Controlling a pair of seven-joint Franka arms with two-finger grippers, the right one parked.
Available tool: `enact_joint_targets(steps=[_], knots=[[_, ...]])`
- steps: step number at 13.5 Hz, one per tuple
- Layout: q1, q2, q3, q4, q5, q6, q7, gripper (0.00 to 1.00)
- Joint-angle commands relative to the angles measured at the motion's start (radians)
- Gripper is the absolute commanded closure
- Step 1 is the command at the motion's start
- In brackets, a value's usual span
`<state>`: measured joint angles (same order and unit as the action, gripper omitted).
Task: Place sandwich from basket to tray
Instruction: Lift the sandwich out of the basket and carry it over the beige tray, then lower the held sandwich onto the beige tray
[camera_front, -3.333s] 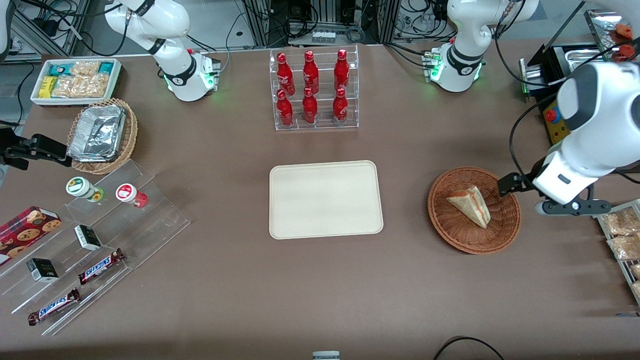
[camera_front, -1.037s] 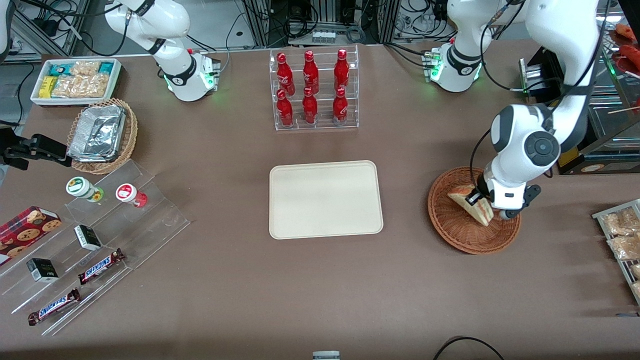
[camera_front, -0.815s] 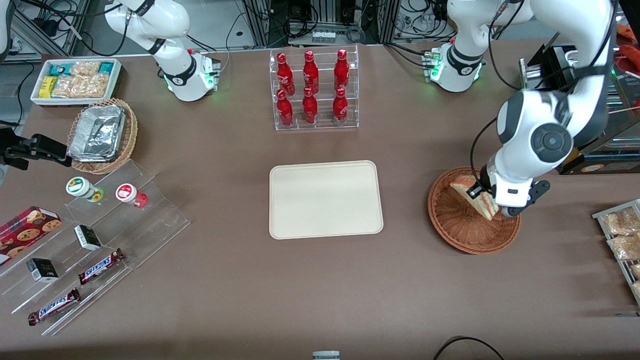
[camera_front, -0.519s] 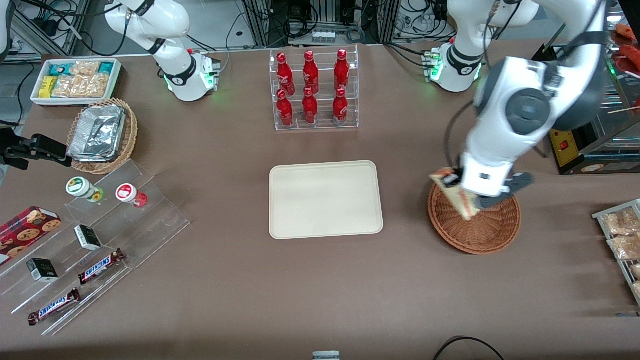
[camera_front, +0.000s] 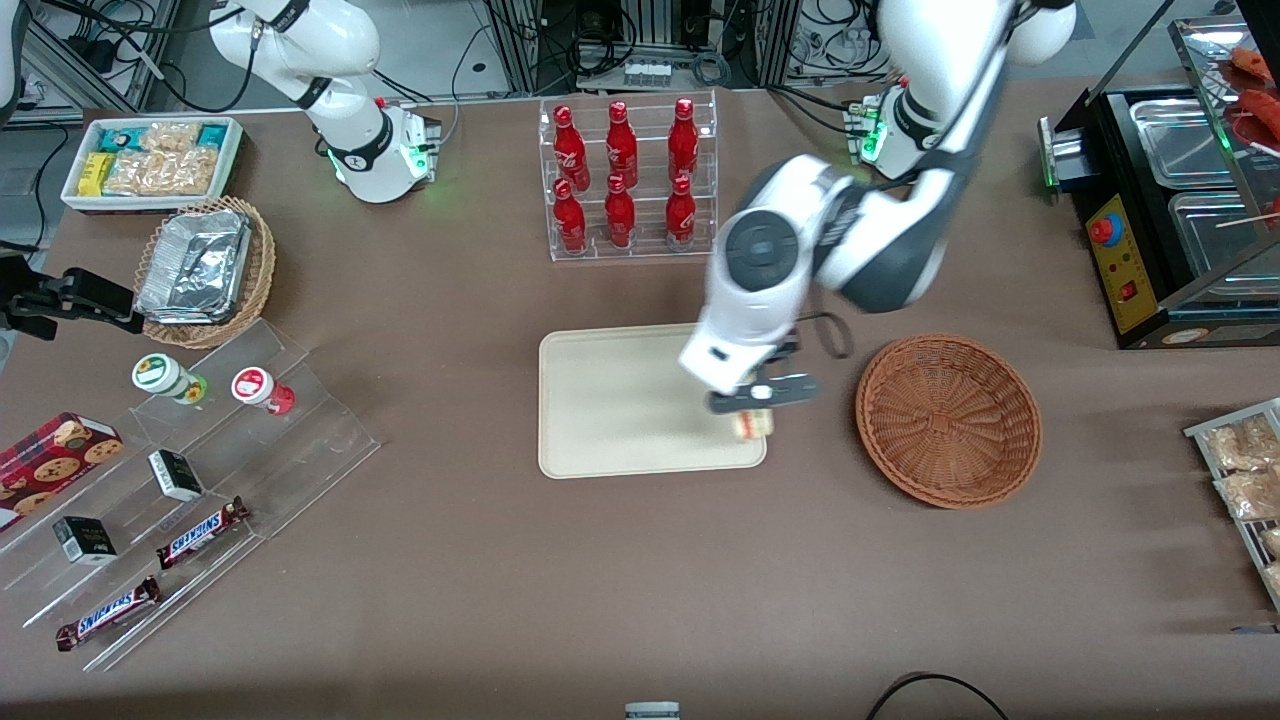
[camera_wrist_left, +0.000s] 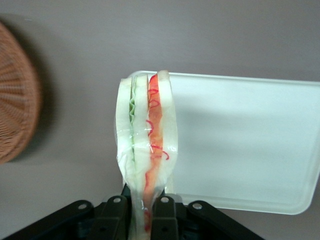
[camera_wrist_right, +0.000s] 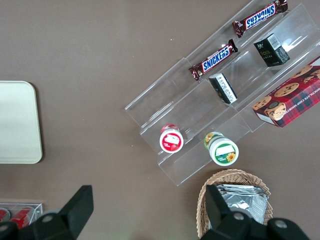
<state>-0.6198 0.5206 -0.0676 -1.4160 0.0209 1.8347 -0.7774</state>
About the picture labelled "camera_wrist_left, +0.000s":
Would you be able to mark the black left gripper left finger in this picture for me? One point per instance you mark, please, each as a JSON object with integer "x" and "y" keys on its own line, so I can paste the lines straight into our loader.
{"x": 110, "y": 220}

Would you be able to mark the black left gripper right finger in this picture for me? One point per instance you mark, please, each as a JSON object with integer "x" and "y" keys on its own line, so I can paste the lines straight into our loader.
{"x": 163, "y": 220}

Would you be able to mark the triangle sandwich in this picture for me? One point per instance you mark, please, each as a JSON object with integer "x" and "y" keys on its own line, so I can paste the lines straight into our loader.
{"x": 145, "y": 140}

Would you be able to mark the beige plastic tray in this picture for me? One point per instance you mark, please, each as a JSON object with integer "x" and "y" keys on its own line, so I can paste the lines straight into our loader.
{"x": 245, "y": 145}

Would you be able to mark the brown round wicker basket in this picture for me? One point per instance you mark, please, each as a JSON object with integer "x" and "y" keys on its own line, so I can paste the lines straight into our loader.
{"x": 15, "y": 100}

